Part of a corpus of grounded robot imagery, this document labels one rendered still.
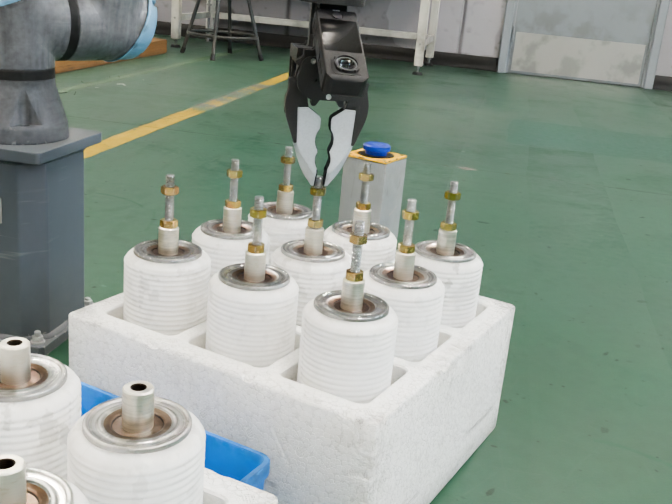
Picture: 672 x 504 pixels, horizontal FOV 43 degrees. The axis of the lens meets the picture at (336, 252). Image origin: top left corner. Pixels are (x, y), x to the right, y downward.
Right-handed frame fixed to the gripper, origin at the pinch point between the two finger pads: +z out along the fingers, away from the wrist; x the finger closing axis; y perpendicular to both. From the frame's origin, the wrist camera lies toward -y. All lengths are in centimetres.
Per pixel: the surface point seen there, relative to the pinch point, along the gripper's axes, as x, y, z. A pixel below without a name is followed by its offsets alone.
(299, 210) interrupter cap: -0.7, 17.6, 9.2
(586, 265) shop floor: -73, 71, 34
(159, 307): 17.4, -5.4, 14.2
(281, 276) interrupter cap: 4.8, -8.3, 9.1
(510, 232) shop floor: -64, 94, 34
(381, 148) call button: -13.2, 25.7, 1.7
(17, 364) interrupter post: 27.5, -32.4, 7.7
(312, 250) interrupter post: 0.3, -0.3, 8.8
